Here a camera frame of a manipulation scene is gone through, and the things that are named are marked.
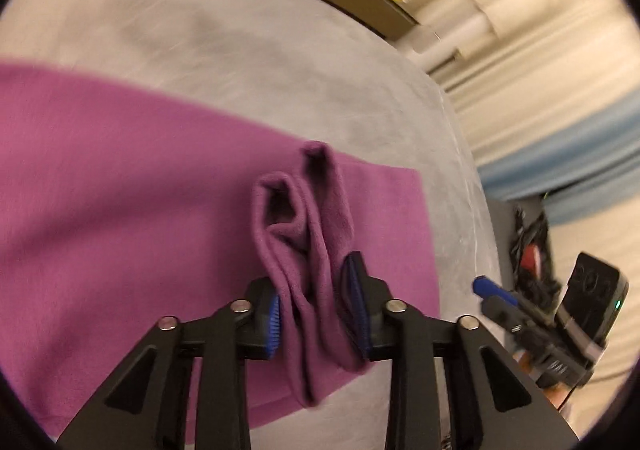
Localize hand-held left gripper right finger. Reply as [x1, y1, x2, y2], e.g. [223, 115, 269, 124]
[341, 252, 581, 450]

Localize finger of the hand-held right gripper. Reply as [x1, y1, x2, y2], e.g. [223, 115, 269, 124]
[472, 276, 521, 307]
[481, 295, 540, 336]

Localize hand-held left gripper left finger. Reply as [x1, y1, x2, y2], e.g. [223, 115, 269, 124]
[56, 277, 281, 450]

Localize purple fleece pants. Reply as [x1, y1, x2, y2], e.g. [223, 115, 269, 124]
[0, 61, 441, 443]

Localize blue curtain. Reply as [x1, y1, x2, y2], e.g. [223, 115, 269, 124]
[477, 95, 640, 227]

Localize cream curtain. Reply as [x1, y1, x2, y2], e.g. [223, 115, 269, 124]
[415, 0, 640, 171]

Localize grey blanket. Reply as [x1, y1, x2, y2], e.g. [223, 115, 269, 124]
[0, 0, 503, 450]

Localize pile of black cables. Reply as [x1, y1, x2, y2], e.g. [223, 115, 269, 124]
[509, 207, 565, 302]

